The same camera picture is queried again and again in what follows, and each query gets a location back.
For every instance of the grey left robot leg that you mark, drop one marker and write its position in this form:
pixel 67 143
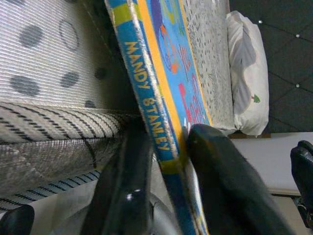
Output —
pixel 160 215

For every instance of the grey quilted mattress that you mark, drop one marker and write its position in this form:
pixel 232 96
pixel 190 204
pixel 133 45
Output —
pixel 49 61

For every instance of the white pillow with green tree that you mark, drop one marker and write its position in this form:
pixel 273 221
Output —
pixel 247 73

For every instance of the colourful children's book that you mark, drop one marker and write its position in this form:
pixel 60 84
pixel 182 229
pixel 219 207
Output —
pixel 151 85

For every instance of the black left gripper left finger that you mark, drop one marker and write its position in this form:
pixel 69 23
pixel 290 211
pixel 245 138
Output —
pixel 117 191

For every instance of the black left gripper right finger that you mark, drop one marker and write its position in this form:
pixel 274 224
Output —
pixel 225 183

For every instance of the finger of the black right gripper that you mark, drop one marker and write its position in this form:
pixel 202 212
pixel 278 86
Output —
pixel 304 176

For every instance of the dark tufted headboard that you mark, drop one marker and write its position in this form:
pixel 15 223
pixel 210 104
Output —
pixel 288 61

